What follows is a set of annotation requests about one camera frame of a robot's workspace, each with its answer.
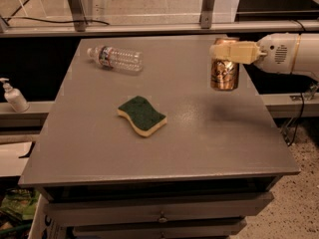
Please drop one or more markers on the white pump dispenser bottle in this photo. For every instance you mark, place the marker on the white pump dispenser bottle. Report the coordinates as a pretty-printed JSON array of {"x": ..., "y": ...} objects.
[{"x": 14, "y": 97}]

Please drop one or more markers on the right metal bracket post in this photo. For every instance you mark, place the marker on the right metal bracket post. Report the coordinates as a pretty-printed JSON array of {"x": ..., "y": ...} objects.
[{"x": 205, "y": 18}]

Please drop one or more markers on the grey lower drawer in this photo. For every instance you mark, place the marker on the grey lower drawer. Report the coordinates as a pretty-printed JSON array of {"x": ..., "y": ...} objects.
[{"x": 189, "y": 229}]

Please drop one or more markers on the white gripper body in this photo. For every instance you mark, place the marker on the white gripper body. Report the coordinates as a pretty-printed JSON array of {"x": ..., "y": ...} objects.
[{"x": 276, "y": 54}]

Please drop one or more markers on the green and yellow sponge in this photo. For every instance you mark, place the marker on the green and yellow sponge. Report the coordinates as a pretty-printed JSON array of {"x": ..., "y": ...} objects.
[{"x": 142, "y": 116}]

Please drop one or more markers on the metal bracket post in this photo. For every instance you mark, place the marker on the metal bracket post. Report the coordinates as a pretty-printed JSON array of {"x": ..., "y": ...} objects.
[
  {"x": 205, "y": 18},
  {"x": 78, "y": 16}
]

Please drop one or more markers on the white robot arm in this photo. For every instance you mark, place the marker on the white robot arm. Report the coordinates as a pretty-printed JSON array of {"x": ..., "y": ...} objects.
[{"x": 306, "y": 62}]

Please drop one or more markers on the grey drawer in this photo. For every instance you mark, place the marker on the grey drawer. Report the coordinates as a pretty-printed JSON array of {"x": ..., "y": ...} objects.
[
  {"x": 158, "y": 209},
  {"x": 189, "y": 229}
]

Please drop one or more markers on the grey upper drawer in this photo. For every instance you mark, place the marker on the grey upper drawer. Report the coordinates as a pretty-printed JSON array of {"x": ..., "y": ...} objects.
[{"x": 158, "y": 209}]

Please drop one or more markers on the clear plastic water bottle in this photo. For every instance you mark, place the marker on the clear plastic water bottle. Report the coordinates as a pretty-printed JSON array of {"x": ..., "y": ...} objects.
[{"x": 117, "y": 58}]

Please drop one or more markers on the green snack bag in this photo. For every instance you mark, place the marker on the green snack bag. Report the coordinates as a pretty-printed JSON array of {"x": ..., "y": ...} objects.
[{"x": 20, "y": 204}]

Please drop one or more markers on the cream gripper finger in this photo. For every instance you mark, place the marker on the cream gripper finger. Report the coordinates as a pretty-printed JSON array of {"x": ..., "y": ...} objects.
[{"x": 243, "y": 52}]

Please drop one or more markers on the white cardboard box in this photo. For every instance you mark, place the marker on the white cardboard box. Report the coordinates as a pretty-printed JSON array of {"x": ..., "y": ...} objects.
[{"x": 43, "y": 226}]

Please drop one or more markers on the left metal bracket post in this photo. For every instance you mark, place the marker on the left metal bracket post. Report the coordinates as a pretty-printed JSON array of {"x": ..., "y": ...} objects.
[{"x": 78, "y": 16}]

